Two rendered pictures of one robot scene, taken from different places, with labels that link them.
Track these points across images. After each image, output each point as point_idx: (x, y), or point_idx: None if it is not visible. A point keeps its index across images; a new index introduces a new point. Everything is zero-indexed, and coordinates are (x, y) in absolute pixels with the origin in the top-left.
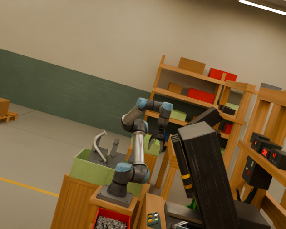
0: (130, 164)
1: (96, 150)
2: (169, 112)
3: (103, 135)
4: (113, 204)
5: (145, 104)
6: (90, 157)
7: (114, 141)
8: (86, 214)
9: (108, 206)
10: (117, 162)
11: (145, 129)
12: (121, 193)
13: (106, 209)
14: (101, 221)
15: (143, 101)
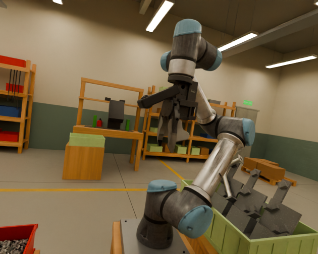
0: (172, 185)
1: (223, 181)
2: (180, 39)
3: (237, 162)
4: (117, 248)
5: (166, 57)
6: (218, 190)
7: (250, 172)
8: (110, 248)
9: (113, 247)
10: (249, 205)
11: (239, 130)
12: (146, 236)
13: (32, 232)
14: None
15: (164, 53)
